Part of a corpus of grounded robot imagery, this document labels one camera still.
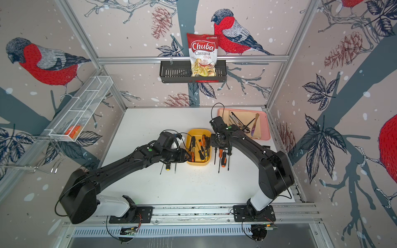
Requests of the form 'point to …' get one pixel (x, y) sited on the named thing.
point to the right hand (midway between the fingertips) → (214, 142)
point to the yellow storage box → (198, 142)
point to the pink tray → (265, 132)
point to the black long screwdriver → (175, 168)
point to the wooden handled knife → (257, 115)
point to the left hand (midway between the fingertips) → (192, 155)
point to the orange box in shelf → (73, 131)
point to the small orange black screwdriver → (224, 159)
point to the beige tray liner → (249, 122)
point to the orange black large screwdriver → (220, 152)
